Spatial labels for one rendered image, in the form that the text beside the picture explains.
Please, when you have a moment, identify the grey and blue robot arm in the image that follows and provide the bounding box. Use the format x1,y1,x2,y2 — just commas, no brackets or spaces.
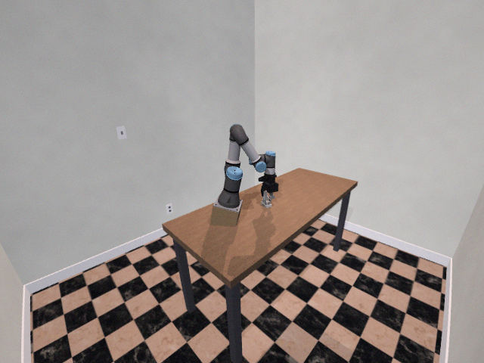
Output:
218,124,275,208

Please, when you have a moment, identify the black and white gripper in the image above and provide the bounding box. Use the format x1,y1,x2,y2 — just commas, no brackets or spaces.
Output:
261,173,278,204

